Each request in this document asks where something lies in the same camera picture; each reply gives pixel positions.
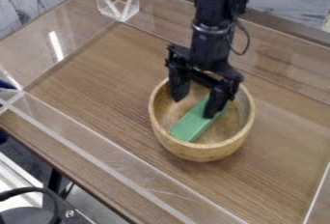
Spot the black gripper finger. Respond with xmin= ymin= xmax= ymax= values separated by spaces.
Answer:
xmin=167 ymin=64 xmax=190 ymax=102
xmin=202 ymin=83 xmax=235 ymax=119

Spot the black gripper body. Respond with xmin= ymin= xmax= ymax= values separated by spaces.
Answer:
xmin=164 ymin=26 xmax=243 ymax=95

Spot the green rectangular block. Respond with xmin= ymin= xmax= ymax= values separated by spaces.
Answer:
xmin=167 ymin=96 xmax=227 ymax=143

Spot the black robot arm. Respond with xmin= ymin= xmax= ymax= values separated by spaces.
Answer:
xmin=164 ymin=0 xmax=247 ymax=119

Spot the brown wooden bowl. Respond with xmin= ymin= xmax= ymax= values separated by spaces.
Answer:
xmin=148 ymin=78 xmax=257 ymax=162

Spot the blue object at left edge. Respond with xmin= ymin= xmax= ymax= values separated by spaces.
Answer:
xmin=0 ymin=79 xmax=16 ymax=90

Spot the black table leg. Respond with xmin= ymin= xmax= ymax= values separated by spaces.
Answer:
xmin=48 ymin=169 xmax=63 ymax=193

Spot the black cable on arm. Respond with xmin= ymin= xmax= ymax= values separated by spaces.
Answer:
xmin=225 ymin=19 xmax=251 ymax=56

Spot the clear acrylic corner bracket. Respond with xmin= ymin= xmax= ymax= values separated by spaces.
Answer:
xmin=96 ymin=0 xmax=139 ymax=22

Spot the grey metal base plate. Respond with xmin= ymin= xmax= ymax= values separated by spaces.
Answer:
xmin=0 ymin=195 xmax=98 ymax=224

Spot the black cable bottom left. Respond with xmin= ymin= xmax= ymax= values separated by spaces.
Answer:
xmin=0 ymin=186 xmax=62 ymax=224

